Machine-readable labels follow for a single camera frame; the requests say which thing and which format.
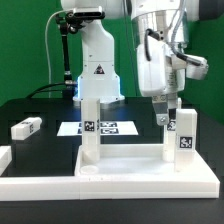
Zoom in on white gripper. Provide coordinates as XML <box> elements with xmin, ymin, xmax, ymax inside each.
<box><xmin>137</xmin><ymin>39</ymin><xmax>185</xmax><ymax>126</ymax></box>

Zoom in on white desk tabletop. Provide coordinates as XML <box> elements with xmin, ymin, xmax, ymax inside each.
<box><xmin>74</xmin><ymin>144</ymin><xmax>220</xmax><ymax>199</ymax></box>

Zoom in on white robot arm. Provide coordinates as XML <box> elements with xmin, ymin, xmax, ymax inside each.
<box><xmin>61</xmin><ymin>0</ymin><xmax>224</xmax><ymax>126</ymax></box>

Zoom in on sheet of fiducial markers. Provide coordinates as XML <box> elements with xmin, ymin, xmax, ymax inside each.
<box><xmin>57</xmin><ymin>121</ymin><xmax>138</xmax><ymax>136</ymax></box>

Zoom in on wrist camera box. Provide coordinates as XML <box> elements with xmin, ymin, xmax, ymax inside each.
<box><xmin>186</xmin><ymin>55</ymin><xmax>209</xmax><ymax>80</ymax></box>

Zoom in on black cables on table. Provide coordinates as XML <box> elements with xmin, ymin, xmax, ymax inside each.
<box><xmin>26</xmin><ymin>81</ymin><xmax>75</xmax><ymax>100</ymax></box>

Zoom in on white cable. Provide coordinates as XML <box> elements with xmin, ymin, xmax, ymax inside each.
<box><xmin>44</xmin><ymin>9</ymin><xmax>73</xmax><ymax>98</ymax></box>

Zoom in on white U-shaped fixture frame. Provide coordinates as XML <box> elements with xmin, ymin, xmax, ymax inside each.
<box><xmin>0</xmin><ymin>143</ymin><xmax>221</xmax><ymax>202</ymax></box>

